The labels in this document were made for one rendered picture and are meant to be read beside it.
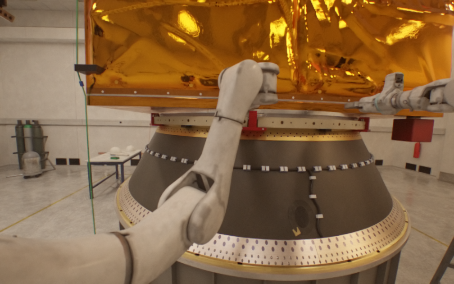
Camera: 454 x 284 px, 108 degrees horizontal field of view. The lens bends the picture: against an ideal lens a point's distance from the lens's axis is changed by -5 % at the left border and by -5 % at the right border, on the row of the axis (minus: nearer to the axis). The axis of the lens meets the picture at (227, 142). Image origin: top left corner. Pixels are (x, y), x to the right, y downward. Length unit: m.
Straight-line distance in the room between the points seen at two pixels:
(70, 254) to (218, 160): 0.22
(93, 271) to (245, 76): 0.34
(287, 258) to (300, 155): 0.43
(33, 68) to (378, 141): 12.98
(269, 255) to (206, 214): 0.52
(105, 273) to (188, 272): 0.71
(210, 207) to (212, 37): 0.76
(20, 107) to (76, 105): 1.92
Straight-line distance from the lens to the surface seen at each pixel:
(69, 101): 7.99
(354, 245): 0.96
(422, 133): 1.55
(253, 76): 0.36
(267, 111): 0.87
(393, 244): 1.12
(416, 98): 0.73
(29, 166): 7.33
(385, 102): 0.79
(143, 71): 0.93
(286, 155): 0.85
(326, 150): 0.98
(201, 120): 0.89
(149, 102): 0.94
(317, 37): 1.06
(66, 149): 8.14
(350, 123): 1.10
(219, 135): 0.33
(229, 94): 0.34
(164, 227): 0.29
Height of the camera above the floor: 1.68
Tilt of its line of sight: 6 degrees down
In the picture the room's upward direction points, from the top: 1 degrees clockwise
